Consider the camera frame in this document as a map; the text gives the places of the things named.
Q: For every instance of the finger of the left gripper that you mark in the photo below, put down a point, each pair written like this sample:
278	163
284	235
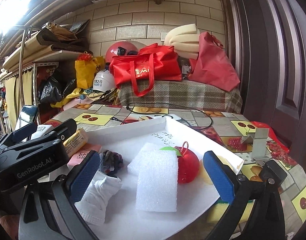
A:
57	134
17	136

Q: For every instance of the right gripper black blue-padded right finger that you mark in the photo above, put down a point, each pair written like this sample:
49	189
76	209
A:
266	220

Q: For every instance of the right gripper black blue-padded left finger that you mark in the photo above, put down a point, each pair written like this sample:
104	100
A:
37	220

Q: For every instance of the white cloth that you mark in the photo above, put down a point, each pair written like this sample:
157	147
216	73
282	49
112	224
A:
92	206

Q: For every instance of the dark blue grey scrunchie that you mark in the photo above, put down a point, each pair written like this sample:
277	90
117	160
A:
110	163

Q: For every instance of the white foam block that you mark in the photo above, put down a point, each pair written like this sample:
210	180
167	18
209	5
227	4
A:
157	187
150	155

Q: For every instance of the yellow hexagonal sponge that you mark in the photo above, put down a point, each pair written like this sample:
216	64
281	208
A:
204	175

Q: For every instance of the red plush apple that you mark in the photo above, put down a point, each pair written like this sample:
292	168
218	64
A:
188	163

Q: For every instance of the yellow snack pack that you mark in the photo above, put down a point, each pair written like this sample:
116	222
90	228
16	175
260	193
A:
74	143

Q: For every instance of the white small box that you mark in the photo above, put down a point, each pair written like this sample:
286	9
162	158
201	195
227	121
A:
41	130

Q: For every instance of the pink tissue pack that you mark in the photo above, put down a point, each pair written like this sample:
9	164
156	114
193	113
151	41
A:
79	156

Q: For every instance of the black plastic bag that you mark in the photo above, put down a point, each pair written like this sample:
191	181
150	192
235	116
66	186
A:
54	90

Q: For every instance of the black cube charger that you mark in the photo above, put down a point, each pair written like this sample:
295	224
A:
271	170

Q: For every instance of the white helmet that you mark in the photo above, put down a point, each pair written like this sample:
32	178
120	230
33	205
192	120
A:
104	81

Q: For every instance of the yellow shopping bag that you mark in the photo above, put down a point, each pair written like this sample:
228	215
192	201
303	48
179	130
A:
87	66

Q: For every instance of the red bag on chair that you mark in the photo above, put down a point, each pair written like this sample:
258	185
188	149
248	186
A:
271	134

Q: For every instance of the metal storage shelf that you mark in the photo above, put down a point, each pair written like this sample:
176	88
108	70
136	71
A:
50	51

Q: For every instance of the pink red helmet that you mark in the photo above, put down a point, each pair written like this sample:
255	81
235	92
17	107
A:
122	48

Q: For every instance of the fruit print tablecloth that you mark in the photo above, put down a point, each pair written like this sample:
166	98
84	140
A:
224	128

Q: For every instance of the white shallow tray box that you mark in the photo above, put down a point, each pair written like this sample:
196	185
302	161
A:
123	220

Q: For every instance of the glossy red tote bag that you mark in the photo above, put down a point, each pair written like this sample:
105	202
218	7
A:
151	63

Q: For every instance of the plaid covered bench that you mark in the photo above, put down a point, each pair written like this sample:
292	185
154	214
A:
183	94

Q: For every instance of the cream foam strips bundle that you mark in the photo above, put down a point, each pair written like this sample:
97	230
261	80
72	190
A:
185	40

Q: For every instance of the matte red fabric bag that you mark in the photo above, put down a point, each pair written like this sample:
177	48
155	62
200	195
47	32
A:
212	66

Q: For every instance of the smartphone on mount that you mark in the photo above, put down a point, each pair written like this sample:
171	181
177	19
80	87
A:
27	115

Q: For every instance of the white metal bracket stand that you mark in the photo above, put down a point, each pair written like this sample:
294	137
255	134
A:
258	140

